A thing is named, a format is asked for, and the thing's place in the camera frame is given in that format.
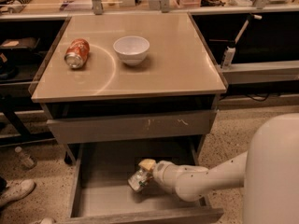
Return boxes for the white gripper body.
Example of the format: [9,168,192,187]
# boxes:
[153,161,178,193]

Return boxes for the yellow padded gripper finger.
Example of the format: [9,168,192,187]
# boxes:
[138,159,156,172]

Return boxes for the silver green 7up can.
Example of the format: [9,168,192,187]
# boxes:
[128,168,153,192]

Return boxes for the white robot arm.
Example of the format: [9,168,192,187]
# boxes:
[134,113,299,224]

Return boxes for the open middle drawer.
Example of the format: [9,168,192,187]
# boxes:
[65,138,223,224]

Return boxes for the top drawer front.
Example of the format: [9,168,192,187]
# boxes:
[47,110,216,144]

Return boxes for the grey drawer cabinet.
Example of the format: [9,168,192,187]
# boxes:
[29,13,227,161]

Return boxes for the orange soda can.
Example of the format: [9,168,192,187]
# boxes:
[64,38,90,69]

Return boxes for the white shoe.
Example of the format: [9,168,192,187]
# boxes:
[32,217,56,224]
[0,179,36,207]

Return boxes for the white bowl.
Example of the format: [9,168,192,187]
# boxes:
[113,35,150,66]

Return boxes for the clear plastic bottle on floor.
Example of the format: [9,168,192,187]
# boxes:
[15,147,36,169]

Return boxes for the white handled tool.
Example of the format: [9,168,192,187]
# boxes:
[221,13,263,70]

